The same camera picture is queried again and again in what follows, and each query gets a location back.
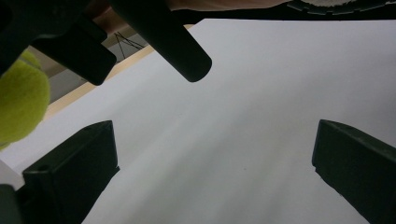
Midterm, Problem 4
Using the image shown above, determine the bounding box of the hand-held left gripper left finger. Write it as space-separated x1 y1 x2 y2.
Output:
21 119 120 224

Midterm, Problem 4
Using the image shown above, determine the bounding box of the yellow tennis ball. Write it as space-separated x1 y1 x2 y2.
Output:
0 49 51 152

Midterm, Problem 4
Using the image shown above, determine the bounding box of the light wooden table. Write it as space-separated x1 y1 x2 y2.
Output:
43 23 195 121

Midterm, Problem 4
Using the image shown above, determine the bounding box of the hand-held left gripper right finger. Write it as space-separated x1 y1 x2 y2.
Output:
312 119 396 224

